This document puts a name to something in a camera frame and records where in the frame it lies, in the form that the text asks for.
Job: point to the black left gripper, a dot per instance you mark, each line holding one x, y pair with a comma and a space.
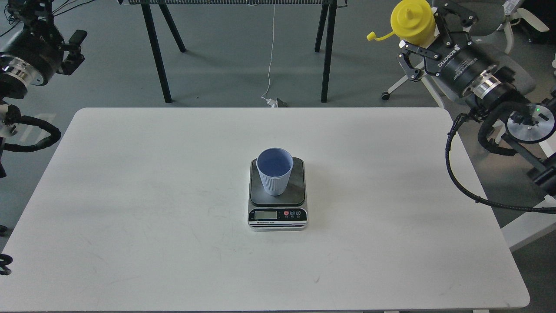
35, 53

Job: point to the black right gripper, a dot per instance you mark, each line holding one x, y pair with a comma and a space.
462, 65

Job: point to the yellow squeeze bottle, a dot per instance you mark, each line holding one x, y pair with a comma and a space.
413, 22

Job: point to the blue ribbed plastic cup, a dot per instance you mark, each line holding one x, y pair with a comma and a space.
275, 166

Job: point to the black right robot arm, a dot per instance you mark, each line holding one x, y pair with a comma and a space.
507, 123

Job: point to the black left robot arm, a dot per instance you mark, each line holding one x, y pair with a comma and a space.
20, 133

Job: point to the digital kitchen scale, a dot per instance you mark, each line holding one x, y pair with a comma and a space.
288, 211

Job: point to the black legged background table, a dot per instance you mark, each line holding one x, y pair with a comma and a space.
239, 37

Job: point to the white side table edge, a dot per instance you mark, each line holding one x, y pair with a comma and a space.
527, 228

